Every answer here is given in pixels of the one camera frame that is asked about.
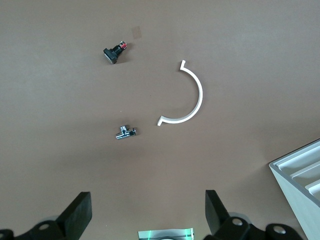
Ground white middle cabinet drawer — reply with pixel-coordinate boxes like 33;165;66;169
291;159;320;187

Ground black square switch red terminal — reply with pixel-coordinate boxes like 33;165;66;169
102;41;128;65

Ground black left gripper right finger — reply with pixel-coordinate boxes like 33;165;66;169
204;189;251;240

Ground white highest cabinet drawer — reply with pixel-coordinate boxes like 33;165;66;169
304;178;320;198

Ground white semicircular plastic bracket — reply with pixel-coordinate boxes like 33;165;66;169
156;59;204;128

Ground white lowest cabinet drawer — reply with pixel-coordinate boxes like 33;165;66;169
273;142;320;176

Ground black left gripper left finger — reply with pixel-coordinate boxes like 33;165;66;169
24;191;93;240

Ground chrome metal valve fitting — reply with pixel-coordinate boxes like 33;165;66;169
115;124;138;141

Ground white three-drawer cabinet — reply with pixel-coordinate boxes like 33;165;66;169
268;138;320;240

